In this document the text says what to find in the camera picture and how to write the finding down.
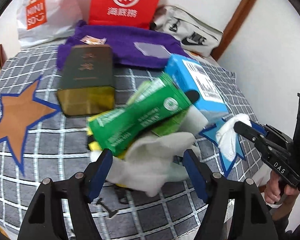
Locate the white cloth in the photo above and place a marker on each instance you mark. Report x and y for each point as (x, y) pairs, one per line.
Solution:
(226, 136)

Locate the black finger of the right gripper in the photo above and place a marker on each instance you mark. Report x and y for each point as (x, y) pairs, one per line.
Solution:
(249, 133)

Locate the white Miniso plastic bag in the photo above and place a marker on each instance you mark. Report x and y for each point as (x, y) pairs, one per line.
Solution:
(42, 21)

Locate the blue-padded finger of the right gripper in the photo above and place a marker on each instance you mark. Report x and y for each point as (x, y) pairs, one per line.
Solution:
(259, 128)

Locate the red paper shopping bag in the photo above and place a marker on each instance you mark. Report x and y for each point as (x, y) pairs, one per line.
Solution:
(133, 13)

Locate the purple towel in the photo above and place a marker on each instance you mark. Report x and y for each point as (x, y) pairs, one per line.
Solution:
(121, 39)

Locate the grey Nike bag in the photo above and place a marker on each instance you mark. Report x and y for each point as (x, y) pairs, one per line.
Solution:
(193, 34)

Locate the white sponge block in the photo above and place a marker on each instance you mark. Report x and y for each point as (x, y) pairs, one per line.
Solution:
(194, 121)

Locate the light green tissue pack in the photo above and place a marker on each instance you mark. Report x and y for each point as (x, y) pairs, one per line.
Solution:
(164, 127)

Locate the blue cardboard box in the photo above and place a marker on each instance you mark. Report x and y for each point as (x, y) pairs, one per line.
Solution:
(188, 74)

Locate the brown wooden frame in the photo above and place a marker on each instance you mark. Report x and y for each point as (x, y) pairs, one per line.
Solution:
(233, 27)

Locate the person's right hand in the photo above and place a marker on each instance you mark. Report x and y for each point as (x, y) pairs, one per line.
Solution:
(272, 191)

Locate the yellow black pouch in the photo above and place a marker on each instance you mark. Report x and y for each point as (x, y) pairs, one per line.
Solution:
(94, 146)

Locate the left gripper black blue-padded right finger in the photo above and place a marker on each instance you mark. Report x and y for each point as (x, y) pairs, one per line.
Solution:
(251, 218)

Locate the white cloth glove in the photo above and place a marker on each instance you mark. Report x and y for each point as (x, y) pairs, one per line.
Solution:
(148, 163)

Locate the clear plastic zip bag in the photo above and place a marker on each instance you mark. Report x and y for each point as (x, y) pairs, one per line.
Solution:
(152, 50)

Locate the dark green tin box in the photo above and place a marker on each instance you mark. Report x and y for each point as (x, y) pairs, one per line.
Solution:
(87, 84)

